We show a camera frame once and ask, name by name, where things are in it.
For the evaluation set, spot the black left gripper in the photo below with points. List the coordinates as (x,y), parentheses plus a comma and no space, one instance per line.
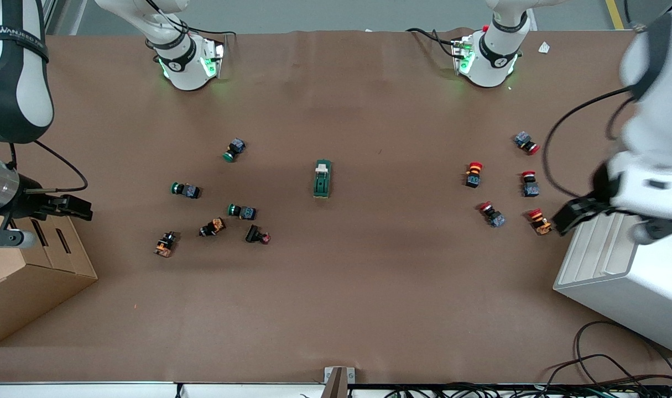
(587,207)

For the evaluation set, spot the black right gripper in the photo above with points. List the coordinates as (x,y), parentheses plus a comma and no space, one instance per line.
(30,203)

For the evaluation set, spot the green terminal block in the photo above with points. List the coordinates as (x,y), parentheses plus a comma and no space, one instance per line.
(322,179)

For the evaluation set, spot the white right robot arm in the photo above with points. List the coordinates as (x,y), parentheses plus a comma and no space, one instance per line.
(15,83)

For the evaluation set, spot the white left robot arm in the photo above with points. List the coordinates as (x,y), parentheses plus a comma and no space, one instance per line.
(662,138)

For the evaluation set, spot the red button orange contact block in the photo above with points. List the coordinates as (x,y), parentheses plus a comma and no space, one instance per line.
(540,222)

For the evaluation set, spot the red emergency stop button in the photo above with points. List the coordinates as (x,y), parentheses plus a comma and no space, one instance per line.
(493,216)
(530,186)
(525,141)

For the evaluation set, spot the brown cardboard box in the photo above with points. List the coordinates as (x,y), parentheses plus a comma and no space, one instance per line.
(37,287)

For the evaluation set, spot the white slotted rack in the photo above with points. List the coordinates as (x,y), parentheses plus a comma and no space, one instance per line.
(634,298)

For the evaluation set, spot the red button orange striped collar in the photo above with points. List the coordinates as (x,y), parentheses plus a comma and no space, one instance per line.
(473,174)

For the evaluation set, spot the white paper scrap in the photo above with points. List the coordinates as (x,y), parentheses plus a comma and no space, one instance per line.
(543,47)

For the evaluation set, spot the orange black button switch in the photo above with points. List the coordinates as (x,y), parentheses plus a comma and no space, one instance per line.
(165,245)

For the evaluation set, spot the green push button switch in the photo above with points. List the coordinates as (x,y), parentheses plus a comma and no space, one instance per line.
(235,148)
(187,190)
(244,211)

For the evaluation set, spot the black orange selector switch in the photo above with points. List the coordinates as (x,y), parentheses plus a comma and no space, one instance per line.
(213,227)

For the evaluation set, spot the black switch with red terminals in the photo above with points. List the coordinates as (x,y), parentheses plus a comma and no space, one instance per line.
(254,234)

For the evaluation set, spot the aluminium frame corner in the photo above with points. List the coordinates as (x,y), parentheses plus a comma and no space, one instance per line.
(49,16)

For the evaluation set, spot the aluminium profile post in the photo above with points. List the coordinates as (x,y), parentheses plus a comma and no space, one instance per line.
(338,382)

